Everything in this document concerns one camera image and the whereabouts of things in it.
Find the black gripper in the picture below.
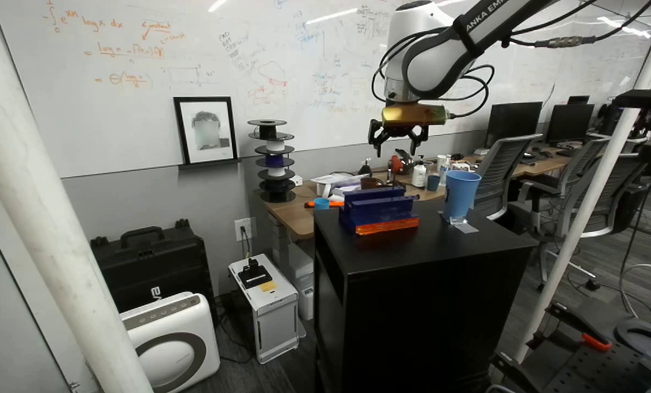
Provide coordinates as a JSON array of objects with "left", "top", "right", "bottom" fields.
[{"left": 368, "top": 118, "right": 430, "bottom": 160}]

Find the large blue cup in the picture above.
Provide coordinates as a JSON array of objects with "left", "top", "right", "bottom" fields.
[{"left": 442, "top": 168, "right": 485, "bottom": 222}]

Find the small red desk item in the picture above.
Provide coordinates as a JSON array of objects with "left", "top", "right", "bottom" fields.
[{"left": 387, "top": 152, "right": 412, "bottom": 177}]

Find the white bottle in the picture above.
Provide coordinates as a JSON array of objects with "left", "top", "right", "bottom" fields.
[{"left": 410, "top": 162, "right": 430, "bottom": 191}]

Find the blue rack with orange base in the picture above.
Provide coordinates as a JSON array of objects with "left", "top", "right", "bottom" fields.
[{"left": 337, "top": 184, "right": 425, "bottom": 240}]

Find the white paper stack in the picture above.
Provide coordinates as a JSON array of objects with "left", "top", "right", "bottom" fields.
[{"left": 309, "top": 170, "right": 372, "bottom": 198}]

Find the orange level bar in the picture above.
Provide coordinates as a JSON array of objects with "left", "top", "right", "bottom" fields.
[{"left": 301, "top": 198, "right": 348, "bottom": 213}]

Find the grey tape patch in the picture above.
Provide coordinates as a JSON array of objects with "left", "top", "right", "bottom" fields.
[{"left": 447, "top": 215, "right": 483, "bottom": 239}]

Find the grey office chair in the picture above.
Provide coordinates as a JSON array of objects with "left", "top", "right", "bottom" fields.
[
  {"left": 473, "top": 131, "right": 546, "bottom": 222},
  {"left": 517, "top": 152, "right": 639, "bottom": 296}
]

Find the black computer monitor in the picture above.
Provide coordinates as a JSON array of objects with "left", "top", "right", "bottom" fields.
[
  {"left": 544, "top": 102, "right": 597, "bottom": 147},
  {"left": 483, "top": 101, "right": 546, "bottom": 148}
]

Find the white filament spool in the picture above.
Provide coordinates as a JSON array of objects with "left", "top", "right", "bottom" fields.
[
  {"left": 254, "top": 139, "right": 298, "bottom": 157},
  {"left": 257, "top": 168, "right": 298, "bottom": 185}
]

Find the blue filament spool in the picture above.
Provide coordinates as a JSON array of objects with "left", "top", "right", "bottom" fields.
[{"left": 257, "top": 152, "right": 298, "bottom": 173}]

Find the wooden desk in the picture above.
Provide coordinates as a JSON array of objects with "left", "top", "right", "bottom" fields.
[{"left": 263, "top": 152, "right": 578, "bottom": 244}]

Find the black filament spool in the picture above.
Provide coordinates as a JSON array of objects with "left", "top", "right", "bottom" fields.
[
  {"left": 257, "top": 180, "right": 300, "bottom": 206},
  {"left": 246, "top": 118, "right": 290, "bottom": 142}
]

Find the black cabinet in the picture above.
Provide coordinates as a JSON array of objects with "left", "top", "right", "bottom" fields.
[{"left": 310, "top": 198, "right": 544, "bottom": 393}]

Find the white waste bin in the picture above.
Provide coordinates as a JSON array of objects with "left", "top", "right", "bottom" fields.
[{"left": 290, "top": 261, "right": 318, "bottom": 323}]

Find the framed portrait photo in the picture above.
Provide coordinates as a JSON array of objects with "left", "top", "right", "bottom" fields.
[{"left": 174, "top": 95, "right": 240, "bottom": 168}]

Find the white PVC pipe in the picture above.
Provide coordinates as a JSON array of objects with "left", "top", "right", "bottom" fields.
[
  {"left": 0, "top": 0, "right": 158, "bottom": 393},
  {"left": 511, "top": 5, "right": 651, "bottom": 368}
]

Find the white floor box unit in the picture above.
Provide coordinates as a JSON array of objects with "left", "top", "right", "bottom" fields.
[{"left": 228, "top": 251, "right": 304, "bottom": 368}]

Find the black hard case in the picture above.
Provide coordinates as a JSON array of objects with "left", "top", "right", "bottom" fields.
[{"left": 88, "top": 217, "right": 217, "bottom": 312}]

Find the whiteboard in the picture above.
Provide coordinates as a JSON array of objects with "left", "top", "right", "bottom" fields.
[{"left": 0, "top": 0, "right": 651, "bottom": 180}]

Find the white air purifier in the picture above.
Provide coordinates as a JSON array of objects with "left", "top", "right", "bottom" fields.
[{"left": 119, "top": 288, "right": 225, "bottom": 393}]

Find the black breadboard table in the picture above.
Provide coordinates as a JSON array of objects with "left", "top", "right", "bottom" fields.
[{"left": 485, "top": 288, "right": 651, "bottom": 393}]

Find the gold wrist camera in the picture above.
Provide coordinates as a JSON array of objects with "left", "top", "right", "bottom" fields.
[{"left": 380, "top": 102, "right": 450, "bottom": 128}]

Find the white wall outlet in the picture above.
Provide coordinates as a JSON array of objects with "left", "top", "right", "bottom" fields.
[{"left": 233, "top": 215, "right": 257, "bottom": 244}]

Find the black device with cable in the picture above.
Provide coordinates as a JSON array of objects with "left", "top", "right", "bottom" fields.
[{"left": 237, "top": 256, "right": 276, "bottom": 291}]

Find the orange clamp handle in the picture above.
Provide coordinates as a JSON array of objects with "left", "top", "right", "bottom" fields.
[{"left": 581, "top": 329, "right": 616, "bottom": 357}]

